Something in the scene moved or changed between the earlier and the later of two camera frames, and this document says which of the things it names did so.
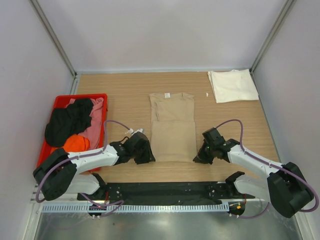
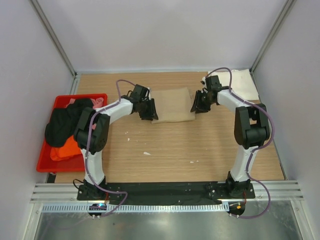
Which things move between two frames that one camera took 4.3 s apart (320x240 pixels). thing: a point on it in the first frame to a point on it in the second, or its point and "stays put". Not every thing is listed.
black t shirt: [68, 121] stays put
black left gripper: [148, 156] to [151, 113]
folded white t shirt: [233, 85] stays put
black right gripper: [200, 156] to [204, 109]
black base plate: [166, 193] stays put
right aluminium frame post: [289, 5] stays put
